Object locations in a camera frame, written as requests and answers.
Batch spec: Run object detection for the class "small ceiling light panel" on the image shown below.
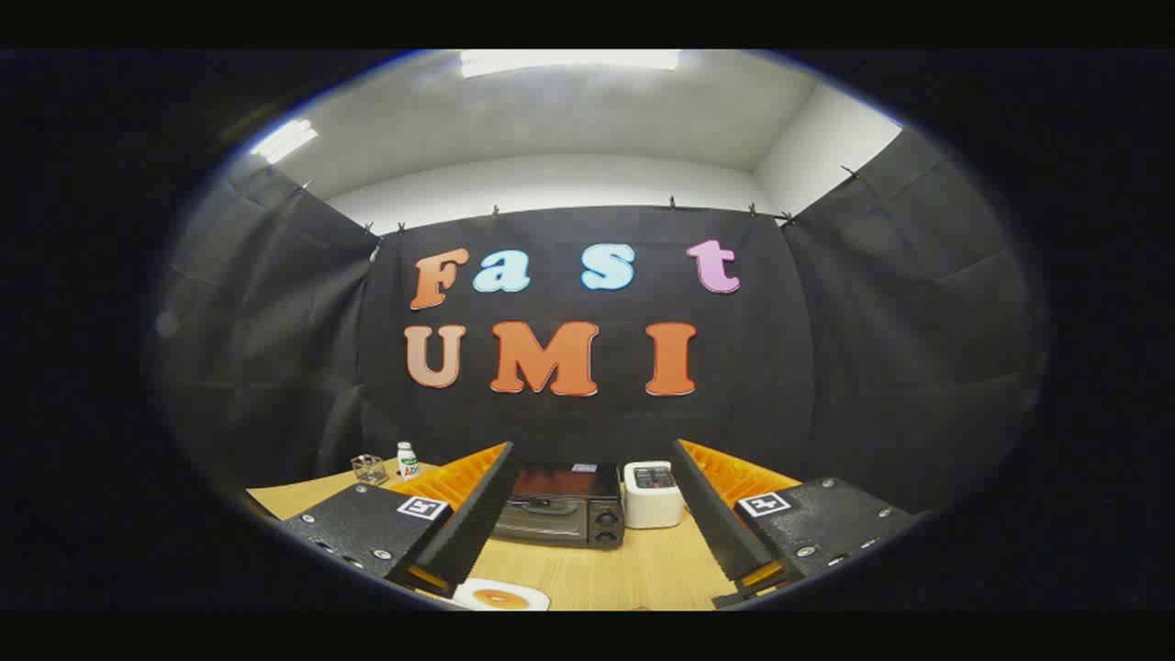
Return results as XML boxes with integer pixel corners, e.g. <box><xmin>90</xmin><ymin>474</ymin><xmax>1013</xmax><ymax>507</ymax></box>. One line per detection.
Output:
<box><xmin>250</xmin><ymin>119</ymin><xmax>319</xmax><ymax>164</ymax></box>

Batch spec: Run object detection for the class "row of small cloth clips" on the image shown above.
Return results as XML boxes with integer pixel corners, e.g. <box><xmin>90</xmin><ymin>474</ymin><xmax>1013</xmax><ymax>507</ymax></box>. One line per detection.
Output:
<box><xmin>298</xmin><ymin>165</ymin><xmax>859</xmax><ymax>235</ymax></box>

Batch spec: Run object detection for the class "large ceiling light panel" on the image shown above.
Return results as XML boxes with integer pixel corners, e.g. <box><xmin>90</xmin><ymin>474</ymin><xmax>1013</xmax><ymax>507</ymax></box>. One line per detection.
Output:
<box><xmin>459</xmin><ymin>50</ymin><xmax>680</xmax><ymax>78</ymax></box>

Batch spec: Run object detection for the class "white plate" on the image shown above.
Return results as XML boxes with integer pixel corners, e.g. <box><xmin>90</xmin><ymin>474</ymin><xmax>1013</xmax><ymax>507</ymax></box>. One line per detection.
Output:
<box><xmin>452</xmin><ymin>578</ymin><xmax>552</xmax><ymax>612</ymax></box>

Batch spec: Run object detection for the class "black backdrop cloth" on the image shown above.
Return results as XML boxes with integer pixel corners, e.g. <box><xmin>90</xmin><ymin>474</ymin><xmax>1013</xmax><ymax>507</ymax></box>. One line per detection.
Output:
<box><xmin>156</xmin><ymin>124</ymin><xmax>1047</xmax><ymax>515</ymax></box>

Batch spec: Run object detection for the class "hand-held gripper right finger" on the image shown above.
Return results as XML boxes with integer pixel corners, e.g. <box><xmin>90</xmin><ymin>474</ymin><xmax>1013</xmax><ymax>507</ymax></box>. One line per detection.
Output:
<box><xmin>668</xmin><ymin>439</ymin><xmax>919</xmax><ymax>609</ymax></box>

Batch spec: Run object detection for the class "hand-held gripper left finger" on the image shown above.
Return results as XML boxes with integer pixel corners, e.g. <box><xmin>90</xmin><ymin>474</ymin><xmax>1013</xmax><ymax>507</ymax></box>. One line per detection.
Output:
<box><xmin>275</xmin><ymin>442</ymin><xmax>517</xmax><ymax>599</ymax></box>

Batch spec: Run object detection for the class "white toaster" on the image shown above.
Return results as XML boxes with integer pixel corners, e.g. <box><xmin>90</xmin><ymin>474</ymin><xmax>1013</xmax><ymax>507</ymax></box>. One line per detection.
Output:
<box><xmin>622</xmin><ymin>461</ymin><xmax>685</xmax><ymax>530</ymax></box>

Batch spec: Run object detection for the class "black toaster oven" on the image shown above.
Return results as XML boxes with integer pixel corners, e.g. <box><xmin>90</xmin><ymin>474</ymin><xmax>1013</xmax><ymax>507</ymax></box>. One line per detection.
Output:
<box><xmin>491</xmin><ymin>464</ymin><xmax>627</xmax><ymax>550</ymax></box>

